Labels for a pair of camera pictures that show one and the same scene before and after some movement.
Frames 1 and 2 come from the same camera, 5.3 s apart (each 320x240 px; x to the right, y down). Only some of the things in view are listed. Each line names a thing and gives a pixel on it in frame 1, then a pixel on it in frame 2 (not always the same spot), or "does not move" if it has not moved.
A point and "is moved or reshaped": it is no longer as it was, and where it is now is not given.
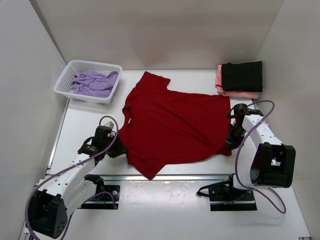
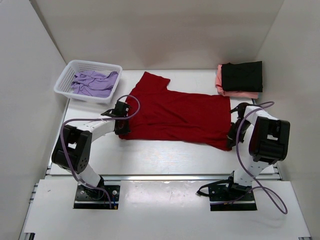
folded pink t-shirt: [219, 86] does not move
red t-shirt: [160, 127] is moved or reshaped
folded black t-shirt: [242, 77] does not move
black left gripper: [120, 150] to [126, 130]
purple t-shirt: [94, 83] does not move
